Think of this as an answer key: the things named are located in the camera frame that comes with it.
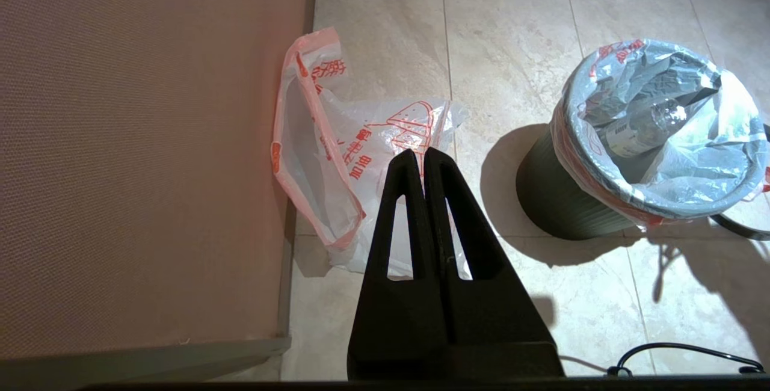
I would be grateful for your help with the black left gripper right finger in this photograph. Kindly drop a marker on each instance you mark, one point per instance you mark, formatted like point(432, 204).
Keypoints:
point(493, 325)

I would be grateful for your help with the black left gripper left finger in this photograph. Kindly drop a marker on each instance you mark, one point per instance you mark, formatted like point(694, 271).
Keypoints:
point(397, 325)

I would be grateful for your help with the white red-printed trash bag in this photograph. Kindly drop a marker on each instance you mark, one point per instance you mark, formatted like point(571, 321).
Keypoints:
point(313, 156)
point(710, 156)

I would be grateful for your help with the black round trash bin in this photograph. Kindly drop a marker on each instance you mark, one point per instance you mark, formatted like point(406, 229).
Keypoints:
point(559, 192)

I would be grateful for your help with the empty white red-printed trash bag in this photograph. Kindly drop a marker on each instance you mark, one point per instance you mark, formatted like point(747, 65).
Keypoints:
point(313, 156)

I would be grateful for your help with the clear plastic bottle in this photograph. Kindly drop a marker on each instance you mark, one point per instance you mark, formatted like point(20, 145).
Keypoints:
point(643, 129)

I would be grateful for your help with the grey skirting board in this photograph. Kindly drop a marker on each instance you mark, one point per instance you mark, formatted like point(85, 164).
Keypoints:
point(150, 364)

